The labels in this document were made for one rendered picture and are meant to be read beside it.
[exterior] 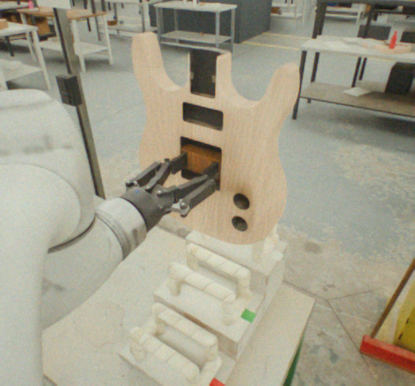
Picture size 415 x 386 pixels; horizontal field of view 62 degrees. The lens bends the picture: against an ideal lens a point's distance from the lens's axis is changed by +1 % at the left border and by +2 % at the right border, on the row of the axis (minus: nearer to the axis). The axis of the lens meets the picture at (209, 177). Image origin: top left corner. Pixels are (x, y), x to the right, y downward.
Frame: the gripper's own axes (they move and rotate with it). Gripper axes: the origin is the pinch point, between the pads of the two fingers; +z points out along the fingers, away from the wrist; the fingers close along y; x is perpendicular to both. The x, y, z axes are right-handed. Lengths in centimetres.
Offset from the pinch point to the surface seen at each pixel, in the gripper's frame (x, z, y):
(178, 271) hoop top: -33.0, -1.7, -5.6
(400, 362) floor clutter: -138, 85, 64
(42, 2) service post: 18, 54, -119
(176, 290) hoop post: -41.5, -1.7, -6.9
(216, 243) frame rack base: -35.5, 14.3, -4.1
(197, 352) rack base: -52, -8, 4
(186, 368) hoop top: -41.1, -17.4, 7.6
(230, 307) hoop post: -36.4, -1.7, 9.9
